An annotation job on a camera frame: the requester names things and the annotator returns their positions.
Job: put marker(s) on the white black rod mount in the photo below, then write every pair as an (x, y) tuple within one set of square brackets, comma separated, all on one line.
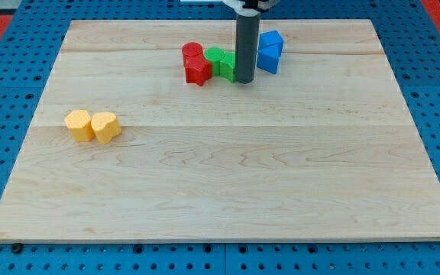
[(250, 7)]

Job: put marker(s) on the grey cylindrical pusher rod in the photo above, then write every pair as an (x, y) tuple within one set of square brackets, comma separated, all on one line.
[(246, 41)]

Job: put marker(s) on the blue cube block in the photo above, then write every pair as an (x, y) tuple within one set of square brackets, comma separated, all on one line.
[(271, 38)]

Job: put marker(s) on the blue triangle block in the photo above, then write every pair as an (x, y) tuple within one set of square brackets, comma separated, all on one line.
[(268, 59)]

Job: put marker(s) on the wooden board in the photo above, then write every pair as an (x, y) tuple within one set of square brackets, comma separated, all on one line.
[(325, 150)]

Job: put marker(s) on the green cylinder block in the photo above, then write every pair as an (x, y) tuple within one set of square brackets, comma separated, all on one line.
[(214, 55)]

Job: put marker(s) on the red cylinder block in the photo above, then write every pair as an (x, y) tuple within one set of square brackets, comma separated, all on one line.
[(192, 54)]

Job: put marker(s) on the red star block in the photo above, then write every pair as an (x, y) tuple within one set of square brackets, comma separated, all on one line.
[(198, 70)]

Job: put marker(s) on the yellow heart block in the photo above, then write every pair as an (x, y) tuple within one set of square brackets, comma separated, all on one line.
[(105, 126)]

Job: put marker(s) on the yellow pentagon block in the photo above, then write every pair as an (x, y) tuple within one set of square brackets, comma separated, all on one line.
[(78, 123)]

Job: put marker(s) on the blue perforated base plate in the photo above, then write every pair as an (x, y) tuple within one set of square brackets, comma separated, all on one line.
[(29, 47)]

